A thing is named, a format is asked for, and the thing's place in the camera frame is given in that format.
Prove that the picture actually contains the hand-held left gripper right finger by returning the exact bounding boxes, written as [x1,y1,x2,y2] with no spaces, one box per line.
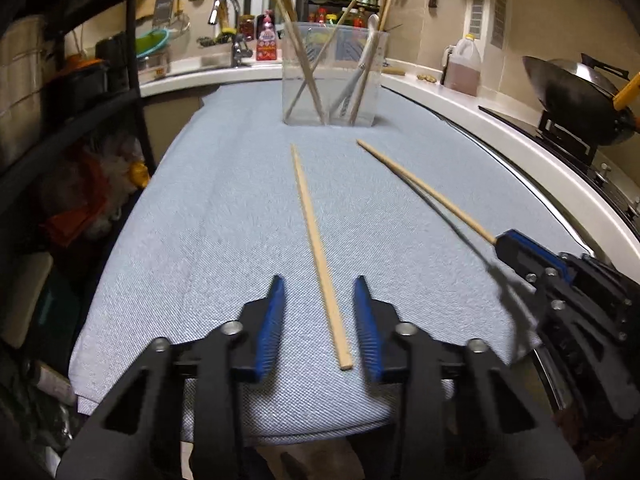
[352,275,586,480]

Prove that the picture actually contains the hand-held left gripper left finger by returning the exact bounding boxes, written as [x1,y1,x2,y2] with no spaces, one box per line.
[56,275,287,480]

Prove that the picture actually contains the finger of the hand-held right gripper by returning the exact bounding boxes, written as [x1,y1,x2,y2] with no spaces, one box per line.
[496,234,640,343]
[502,230,640,301]

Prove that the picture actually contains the clear plastic utensil container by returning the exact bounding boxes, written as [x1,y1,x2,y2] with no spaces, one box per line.
[282,22,390,127]

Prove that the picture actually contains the black gas stove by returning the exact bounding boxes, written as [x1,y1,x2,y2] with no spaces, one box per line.
[479,105,640,233]

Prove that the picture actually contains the grey-blue table cloth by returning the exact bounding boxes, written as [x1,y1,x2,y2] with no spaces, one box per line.
[70,80,596,446]

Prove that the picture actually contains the steel wok lid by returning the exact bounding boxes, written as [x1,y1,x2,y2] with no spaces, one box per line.
[547,52,631,98]

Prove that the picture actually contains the cooking oil jug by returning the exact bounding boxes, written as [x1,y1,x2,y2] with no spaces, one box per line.
[441,34,483,97]

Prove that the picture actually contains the colourful plastic bags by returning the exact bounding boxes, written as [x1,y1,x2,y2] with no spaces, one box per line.
[40,142,151,251]

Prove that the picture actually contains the beige board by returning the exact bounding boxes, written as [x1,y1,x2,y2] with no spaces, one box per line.
[0,252,53,351]

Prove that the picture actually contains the steel sink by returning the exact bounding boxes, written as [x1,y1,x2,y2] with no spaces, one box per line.
[137,55,283,83]

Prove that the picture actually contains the white plastic spoon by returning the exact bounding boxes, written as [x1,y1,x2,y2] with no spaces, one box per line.
[327,12,381,117]

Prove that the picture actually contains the chrome faucet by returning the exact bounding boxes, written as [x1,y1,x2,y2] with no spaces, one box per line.
[207,0,253,68]

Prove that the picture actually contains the red label bottle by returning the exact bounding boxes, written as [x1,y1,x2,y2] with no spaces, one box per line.
[256,9,278,61]

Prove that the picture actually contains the steel basin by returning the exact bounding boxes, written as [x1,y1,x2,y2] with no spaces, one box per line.
[136,52,168,73]

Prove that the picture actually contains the black pot with orange lid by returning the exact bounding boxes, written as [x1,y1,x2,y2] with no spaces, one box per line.
[52,55,110,111]

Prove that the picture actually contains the row of condiment bottles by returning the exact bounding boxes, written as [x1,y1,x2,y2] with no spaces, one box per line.
[307,7,366,28]

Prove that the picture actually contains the green plastic basin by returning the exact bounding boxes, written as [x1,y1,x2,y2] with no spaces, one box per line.
[134,29,170,60]

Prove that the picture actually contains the black shelving rack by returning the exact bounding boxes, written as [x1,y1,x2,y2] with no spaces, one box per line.
[0,0,203,480]

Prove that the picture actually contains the black spice rack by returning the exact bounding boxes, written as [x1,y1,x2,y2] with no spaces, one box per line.
[304,0,386,28]

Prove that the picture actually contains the large steel pot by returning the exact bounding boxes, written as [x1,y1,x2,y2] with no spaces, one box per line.
[0,15,51,166]

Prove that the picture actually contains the black wok with wooden handle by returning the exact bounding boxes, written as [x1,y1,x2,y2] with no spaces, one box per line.
[522,55,640,147]

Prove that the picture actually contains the yellow-handled spatula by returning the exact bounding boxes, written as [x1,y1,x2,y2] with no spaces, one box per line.
[612,72,640,111]

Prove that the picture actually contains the wall vent grille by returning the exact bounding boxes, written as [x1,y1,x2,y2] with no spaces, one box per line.
[471,0,486,41]
[492,0,508,51]

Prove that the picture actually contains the hanging wire strainer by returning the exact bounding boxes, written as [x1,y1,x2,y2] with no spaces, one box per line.
[167,0,192,36]

